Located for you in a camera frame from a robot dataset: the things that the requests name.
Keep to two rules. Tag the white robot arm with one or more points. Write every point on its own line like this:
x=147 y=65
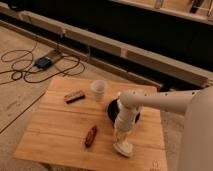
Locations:
x=196 y=152

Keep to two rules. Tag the brown chocolate bar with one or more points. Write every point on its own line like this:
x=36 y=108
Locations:
x=74 y=96

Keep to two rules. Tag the white sponge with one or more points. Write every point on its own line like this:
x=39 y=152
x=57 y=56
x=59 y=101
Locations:
x=124 y=148

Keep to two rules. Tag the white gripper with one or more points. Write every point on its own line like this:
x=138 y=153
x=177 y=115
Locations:
x=124 y=121

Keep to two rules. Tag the red sausage toy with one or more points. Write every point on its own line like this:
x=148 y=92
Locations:
x=90 y=136

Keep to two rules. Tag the black bowl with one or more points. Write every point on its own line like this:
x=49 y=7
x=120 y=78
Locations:
x=114 y=108

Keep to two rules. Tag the blue power adapter box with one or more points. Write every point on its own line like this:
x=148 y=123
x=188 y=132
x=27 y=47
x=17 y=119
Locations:
x=43 y=63

